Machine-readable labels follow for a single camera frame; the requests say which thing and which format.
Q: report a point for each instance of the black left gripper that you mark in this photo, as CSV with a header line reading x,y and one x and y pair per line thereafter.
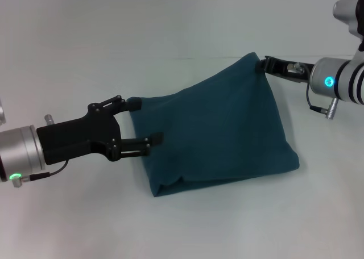
x,y
79,137

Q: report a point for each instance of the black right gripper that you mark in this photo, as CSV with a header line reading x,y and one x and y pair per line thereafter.
x,y
290,70

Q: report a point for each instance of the blue t-shirt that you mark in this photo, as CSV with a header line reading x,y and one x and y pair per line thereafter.
x,y
213,128

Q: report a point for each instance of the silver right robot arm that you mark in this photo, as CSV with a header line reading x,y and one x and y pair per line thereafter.
x,y
338,81

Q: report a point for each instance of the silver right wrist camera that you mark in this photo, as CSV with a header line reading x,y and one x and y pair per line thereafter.
x,y
351,17

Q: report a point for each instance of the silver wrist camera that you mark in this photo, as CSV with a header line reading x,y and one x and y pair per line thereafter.
x,y
2,112
351,17

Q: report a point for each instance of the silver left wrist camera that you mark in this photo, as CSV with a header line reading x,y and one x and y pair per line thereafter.
x,y
2,112

